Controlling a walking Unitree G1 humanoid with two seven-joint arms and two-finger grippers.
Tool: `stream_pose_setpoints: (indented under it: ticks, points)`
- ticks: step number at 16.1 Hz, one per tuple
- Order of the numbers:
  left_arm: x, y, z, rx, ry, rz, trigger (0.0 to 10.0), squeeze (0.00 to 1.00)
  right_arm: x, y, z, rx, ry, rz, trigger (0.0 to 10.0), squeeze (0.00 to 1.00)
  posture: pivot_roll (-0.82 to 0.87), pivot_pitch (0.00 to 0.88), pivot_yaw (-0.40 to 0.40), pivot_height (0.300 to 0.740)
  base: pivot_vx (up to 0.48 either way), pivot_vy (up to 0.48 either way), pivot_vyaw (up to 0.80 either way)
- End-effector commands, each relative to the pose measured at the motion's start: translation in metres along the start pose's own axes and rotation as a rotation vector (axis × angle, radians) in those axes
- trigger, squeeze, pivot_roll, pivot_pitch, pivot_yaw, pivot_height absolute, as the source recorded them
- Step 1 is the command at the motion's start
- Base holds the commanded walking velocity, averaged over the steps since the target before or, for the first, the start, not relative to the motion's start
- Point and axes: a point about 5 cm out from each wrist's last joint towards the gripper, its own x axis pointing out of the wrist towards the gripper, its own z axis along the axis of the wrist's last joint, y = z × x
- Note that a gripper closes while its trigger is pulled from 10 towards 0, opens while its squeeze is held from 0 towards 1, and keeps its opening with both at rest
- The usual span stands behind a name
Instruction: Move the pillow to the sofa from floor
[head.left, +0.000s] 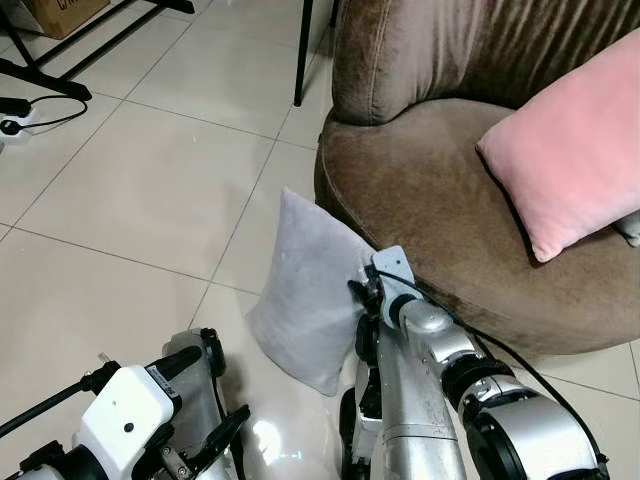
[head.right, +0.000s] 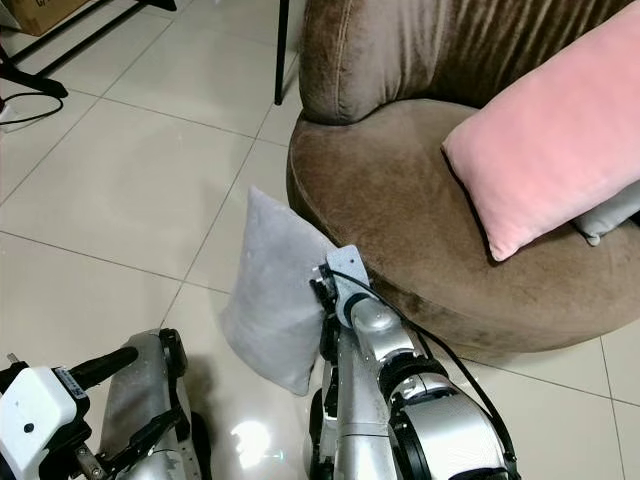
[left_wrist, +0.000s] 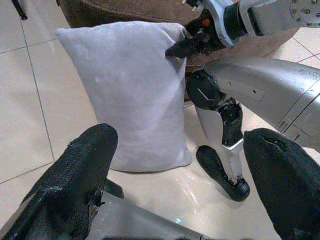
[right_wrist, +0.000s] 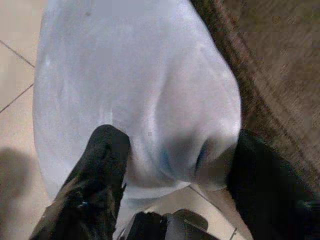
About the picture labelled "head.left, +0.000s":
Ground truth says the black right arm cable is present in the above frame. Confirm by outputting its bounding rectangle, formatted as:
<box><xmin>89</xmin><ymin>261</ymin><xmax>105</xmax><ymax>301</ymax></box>
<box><xmin>372</xmin><ymin>264</ymin><xmax>605</xmax><ymax>471</ymax></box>

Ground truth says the black metal stand leg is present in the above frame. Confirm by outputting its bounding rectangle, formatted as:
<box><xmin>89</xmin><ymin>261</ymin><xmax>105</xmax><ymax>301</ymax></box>
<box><xmin>293</xmin><ymin>0</ymin><xmax>317</xmax><ymax>108</ymax></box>

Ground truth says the large grey pillow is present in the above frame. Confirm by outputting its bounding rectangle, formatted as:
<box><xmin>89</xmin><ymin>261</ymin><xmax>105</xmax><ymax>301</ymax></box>
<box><xmin>247</xmin><ymin>187</ymin><xmax>379</xmax><ymax>397</ymax></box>

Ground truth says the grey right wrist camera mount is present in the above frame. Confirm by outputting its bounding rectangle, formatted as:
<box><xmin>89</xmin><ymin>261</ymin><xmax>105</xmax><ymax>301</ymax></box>
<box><xmin>370</xmin><ymin>246</ymin><xmax>417</xmax><ymax>327</ymax></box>

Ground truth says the brown velvet round sofa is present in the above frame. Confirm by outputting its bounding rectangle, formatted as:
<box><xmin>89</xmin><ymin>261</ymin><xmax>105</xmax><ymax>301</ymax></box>
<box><xmin>314</xmin><ymin>0</ymin><xmax>640</xmax><ymax>357</ymax></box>

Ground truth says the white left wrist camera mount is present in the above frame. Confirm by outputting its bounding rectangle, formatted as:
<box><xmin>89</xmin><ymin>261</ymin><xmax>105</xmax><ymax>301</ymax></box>
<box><xmin>74</xmin><ymin>364</ymin><xmax>183</xmax><ymax>473</ymax></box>

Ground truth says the brown cardboard box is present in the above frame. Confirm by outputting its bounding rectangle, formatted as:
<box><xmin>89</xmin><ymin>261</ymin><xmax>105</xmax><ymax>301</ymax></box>
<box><xmin>22</xmin><ymin>0</ymin><xmax>112</xmax><ymax>40</ymax></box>

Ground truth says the white power strip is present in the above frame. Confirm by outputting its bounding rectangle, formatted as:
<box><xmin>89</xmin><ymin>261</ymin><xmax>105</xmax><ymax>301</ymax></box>
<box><xmin>0</xmin><ymin>97</ymin><xmax>37</xmax><ymax>149</ymax></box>

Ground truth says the small grey cushion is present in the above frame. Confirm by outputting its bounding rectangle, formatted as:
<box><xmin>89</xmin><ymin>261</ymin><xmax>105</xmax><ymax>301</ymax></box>
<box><xmin>612</xmin><ymin>211</ymin><xmax>640</xmax><ymax>248</ymax></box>

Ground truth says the black metal floor frame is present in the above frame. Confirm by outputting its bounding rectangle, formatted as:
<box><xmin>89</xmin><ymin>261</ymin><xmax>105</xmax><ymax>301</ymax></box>
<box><xmin>0</xmin><ymin>0</ymin><xmax>197</xmax><ymax>102</ymax></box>

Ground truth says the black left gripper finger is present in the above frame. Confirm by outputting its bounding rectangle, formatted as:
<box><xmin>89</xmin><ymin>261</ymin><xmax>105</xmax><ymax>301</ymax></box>
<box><xmin>188</xmin><ymin>404</ymin><xmax>252</xmax><ymax>473</ymax></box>
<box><xmin>148</xmin><ymin>345</ymin><xmax>203</xmax><ymax>383</ymax></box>

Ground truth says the black power cable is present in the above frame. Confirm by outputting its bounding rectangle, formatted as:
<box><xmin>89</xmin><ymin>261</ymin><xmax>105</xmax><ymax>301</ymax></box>
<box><xmin>12</xmin><ymin>95</ymin><xmax>91</xmax><ymax>134</ymax></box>

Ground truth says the silver right robot leg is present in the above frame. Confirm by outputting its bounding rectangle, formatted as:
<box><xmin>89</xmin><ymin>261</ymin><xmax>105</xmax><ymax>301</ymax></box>
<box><xmin>338</xmin><ymin>316</ymin><xmax>473</xmax><ymax>480</ymax></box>

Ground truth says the pink pillow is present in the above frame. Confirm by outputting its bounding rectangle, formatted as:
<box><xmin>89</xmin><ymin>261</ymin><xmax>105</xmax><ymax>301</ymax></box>
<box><xmin>476</xmin><ymin>30</ymin><xmax>640</xmax><ymax>264</ymax></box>

